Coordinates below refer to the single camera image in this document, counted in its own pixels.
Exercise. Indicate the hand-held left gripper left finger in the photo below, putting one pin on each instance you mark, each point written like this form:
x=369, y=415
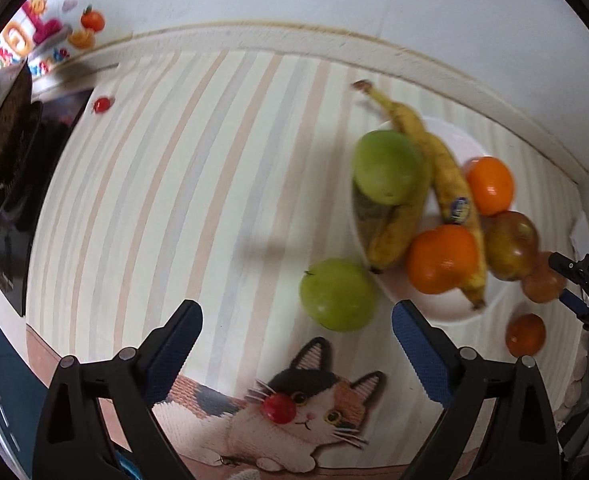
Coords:
x=172, y=355

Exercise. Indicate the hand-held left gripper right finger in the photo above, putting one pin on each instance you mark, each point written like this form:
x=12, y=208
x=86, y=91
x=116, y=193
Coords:
x=422, y=355

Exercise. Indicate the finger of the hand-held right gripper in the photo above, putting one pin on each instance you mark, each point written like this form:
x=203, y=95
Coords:
x=566, y=266
x=574, y=301

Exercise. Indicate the red yellow apple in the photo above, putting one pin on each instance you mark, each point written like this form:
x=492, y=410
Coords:
x=541, y=282

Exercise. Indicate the white plate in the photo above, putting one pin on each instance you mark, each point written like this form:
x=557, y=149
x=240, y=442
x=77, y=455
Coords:
x=449, y=305

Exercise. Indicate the brown green apple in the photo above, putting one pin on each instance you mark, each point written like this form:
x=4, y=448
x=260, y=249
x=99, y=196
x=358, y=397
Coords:
x=511, y=247

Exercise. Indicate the orange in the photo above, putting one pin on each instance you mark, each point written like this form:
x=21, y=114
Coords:
x=491, y=185
x=442, y=260

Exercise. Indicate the yellow banana with sticker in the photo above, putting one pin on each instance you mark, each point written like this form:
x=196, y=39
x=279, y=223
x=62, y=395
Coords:
x=444, y=170

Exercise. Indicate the reddish orange tangerine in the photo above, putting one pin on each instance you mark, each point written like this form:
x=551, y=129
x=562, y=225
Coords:
x=524, y=335

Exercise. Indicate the red cherry tomato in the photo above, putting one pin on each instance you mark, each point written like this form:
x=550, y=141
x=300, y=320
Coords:
x=102, y=105
x=279, y=408

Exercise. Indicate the blue base cabinet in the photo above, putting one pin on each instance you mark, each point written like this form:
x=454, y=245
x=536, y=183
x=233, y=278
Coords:
x=4, y=360

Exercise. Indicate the striped cat tablecloth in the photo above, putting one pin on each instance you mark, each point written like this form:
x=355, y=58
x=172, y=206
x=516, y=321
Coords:
x=174, y=185

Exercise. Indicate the black gas stove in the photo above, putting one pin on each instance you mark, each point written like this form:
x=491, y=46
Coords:
x=14, y=230

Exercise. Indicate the colourful wall stickers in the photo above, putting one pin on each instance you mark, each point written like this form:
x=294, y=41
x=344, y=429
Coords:
x=44, y=25

